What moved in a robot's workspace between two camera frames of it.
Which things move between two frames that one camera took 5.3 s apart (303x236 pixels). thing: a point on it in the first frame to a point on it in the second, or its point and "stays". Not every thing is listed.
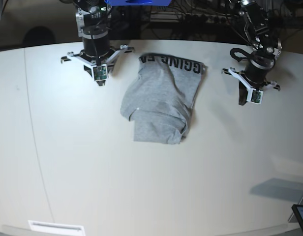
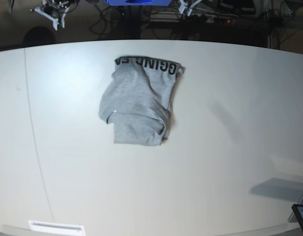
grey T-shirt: x=159 y=98 to x=137 y=100
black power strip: x=191 y=19 stays
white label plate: x=39 y=227 stays
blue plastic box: x=138 y=2 stays
